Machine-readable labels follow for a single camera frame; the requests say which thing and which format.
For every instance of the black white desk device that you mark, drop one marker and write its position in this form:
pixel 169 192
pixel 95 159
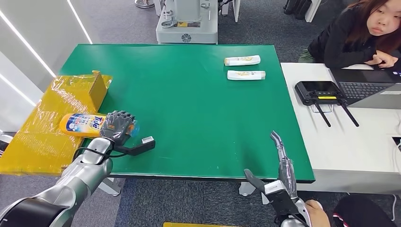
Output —
pixel 398 143

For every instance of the black items by cabinet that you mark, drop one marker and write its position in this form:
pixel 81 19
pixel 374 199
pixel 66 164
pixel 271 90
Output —
pixel 297 8

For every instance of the white cosmetic tube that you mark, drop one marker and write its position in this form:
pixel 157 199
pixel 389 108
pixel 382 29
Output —
pixel 242 60
pixel 246 75

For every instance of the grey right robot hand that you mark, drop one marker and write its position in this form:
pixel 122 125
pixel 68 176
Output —
pixel 288 175

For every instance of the white cabinet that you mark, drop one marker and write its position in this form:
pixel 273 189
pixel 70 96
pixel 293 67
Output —
pixel 313 10

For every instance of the grey metal floor fixture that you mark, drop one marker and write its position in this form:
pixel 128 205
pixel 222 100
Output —
pixel 4 138

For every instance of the white furniture leg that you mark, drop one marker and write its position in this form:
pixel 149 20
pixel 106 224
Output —
pixel 236 8

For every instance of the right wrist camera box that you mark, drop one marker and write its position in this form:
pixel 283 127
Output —
pixel 282 200

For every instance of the white machine base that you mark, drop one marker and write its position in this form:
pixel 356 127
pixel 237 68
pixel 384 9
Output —
pixel 187 30

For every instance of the person's forearm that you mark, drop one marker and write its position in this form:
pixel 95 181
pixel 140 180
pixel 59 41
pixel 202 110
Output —
pixel 318 216

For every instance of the chrome stand base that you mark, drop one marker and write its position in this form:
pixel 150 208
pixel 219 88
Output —
pixel 144 3

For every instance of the yellow taped board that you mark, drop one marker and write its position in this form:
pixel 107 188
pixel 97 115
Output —
pixel 188 225

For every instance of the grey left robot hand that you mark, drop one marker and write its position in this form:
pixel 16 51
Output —
pixel 117 127

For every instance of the orange detergent bottle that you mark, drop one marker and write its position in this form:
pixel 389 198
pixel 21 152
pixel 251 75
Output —
pixel 81 125

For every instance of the yellow taped cardboard box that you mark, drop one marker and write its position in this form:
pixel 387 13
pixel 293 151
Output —
pixel 40 147

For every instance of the clear controller stand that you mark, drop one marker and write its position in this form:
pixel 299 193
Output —
pixel 322 108

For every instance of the grey laptop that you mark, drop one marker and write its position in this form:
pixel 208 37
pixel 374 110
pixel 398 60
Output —
pixel 363 87

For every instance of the person's right hand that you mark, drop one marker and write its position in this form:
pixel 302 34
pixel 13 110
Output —
pixel 385 60

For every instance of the white desk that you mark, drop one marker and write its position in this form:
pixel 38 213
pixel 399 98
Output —
pixel 344 150

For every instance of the black remote controller with antennas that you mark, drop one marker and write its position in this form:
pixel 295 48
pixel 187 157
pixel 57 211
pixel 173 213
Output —
pixel 316 89

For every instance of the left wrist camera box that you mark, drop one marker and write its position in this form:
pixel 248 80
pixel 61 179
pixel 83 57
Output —
pixel 141 147

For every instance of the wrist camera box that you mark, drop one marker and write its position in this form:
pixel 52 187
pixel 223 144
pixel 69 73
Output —
pixel 282 200
pixel 141 147

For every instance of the green top table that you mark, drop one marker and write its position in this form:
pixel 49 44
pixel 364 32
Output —
pixel 188 109

